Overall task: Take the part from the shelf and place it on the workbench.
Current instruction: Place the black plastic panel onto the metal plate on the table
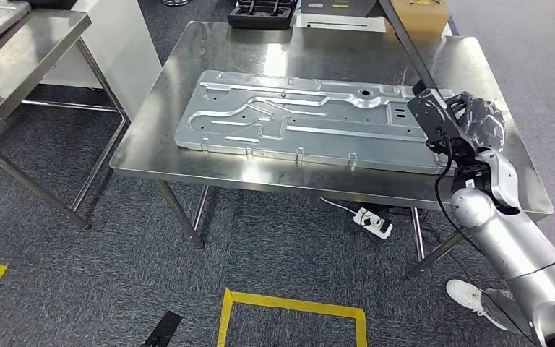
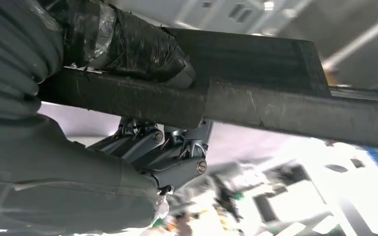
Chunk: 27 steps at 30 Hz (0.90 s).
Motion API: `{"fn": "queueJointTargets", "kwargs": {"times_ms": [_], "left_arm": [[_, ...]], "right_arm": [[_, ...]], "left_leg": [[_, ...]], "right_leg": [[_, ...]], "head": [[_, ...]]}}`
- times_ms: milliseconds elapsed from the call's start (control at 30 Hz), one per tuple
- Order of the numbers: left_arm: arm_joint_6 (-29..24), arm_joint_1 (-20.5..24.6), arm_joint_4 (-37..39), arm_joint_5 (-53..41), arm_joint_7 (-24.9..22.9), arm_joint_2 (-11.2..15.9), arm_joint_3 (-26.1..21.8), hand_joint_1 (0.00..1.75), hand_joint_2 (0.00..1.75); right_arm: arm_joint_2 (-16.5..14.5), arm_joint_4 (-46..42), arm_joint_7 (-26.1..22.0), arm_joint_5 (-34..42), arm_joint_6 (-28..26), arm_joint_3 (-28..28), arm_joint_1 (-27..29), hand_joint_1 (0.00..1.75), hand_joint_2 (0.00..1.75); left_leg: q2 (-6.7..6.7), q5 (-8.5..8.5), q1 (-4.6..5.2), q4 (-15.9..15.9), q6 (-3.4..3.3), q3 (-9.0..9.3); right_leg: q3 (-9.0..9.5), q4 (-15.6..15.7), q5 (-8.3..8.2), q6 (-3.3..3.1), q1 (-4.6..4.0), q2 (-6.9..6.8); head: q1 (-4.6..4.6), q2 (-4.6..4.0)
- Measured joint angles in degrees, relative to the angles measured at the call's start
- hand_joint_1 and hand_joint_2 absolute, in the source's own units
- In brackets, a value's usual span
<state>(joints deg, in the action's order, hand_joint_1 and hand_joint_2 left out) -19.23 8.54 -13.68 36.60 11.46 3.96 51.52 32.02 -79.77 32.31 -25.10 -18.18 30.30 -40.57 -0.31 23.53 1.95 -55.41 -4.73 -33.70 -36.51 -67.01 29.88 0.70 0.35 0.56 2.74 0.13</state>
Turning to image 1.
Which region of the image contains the black carrying case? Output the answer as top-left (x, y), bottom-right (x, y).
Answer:
top-left (27, 0), bottom-right (78, 11)

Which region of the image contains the white power cable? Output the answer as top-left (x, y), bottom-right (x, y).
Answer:
top-left (319, 197), bottom-right (361, 216)

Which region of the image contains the white flat tray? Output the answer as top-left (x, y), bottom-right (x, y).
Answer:
top-left (294, 13), bottom-right (389, 33)

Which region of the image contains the black plastic plate frame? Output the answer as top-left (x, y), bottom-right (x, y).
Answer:
top-left (378, 0), bottom-right (447, 98)

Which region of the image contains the thin black camera cable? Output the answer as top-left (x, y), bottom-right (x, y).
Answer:
top-left (432, 128), bottom-right (485, 256)

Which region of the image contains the stainless steel workbench table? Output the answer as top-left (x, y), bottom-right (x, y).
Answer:
top-left (108, 21), bottom-right (555, 281)

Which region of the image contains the brown cardboard box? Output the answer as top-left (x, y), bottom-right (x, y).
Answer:
top-left (384, 0), bottom-right (452, 43)

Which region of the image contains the black foam tool case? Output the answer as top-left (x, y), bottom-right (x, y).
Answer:
top-left (226, 0), bottom-right (301, 31)

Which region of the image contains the white power strip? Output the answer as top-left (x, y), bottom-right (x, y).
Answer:
top-left (352, 206), bottom-right (395, 241)

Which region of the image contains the white cabinet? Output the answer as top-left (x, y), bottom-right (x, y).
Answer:
top-left (40, 0), bottom-right (163, 121)

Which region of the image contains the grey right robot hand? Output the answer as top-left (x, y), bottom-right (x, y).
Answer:
top-left (444, 90), bottom-right (507, 154)

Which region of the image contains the stainless steel side table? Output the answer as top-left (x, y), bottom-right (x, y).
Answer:
top-left (0, 7), bottom-right (131, 231)

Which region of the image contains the black right camera bracket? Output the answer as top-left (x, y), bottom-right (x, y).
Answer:
top-left (405, 88), bottom-right (478, 165)

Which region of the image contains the person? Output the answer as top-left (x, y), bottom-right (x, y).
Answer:
top-left (445, 279), bottom-right (539, 345)

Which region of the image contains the yellow floor tape rectangle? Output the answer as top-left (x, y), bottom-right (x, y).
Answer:
top-left (215, 288), bottom-right (369, 347)

